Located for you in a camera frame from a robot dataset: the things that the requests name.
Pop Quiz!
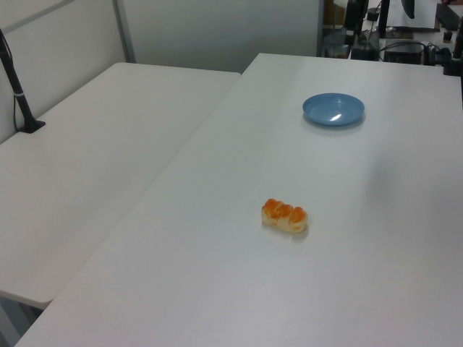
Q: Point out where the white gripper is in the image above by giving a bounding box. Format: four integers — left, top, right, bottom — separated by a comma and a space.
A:
443, 22, 463, 77

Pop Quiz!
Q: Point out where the orange glazed bread roll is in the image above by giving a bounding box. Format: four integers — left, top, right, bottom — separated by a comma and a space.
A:
260, 197, 309, 234

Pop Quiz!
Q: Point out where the blue round plate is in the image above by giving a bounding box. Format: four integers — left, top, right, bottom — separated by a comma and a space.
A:
302, 93, 366, 127

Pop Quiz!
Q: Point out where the dark rectangular box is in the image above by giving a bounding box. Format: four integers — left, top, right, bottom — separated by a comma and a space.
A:
435, 3, 463, 32

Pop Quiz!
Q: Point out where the black electronics box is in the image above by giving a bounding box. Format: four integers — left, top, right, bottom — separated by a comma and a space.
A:
383, 41, 425, 65

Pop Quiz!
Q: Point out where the white board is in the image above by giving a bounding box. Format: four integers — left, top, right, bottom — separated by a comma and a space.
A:
388, 0, 436, 32

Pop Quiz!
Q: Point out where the black flat stand base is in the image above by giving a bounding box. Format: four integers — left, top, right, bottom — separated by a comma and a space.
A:
349, 44, 378, 61

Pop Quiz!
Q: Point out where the black upright stand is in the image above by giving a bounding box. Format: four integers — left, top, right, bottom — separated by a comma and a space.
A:
344, 0, 363, 46

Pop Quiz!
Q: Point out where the white side table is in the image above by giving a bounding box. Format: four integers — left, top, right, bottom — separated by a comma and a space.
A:
0, 61, 242, 311

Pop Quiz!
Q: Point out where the black cable bundle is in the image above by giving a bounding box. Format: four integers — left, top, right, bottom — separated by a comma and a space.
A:
422, 42, 453, 67

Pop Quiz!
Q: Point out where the black monitor post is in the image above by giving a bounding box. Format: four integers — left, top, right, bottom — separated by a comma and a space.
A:
377, 0, 392, 38

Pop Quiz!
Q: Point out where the grey metal shelf post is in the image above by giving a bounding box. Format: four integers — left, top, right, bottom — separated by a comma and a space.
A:
316, 0, 326, 57

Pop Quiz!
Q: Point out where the grey partition frame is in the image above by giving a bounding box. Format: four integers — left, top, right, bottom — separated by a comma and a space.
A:
0, 0, 137, 63

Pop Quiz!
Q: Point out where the black camera pole stand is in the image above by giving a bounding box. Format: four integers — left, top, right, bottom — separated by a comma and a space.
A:
0, 28, 47, 134

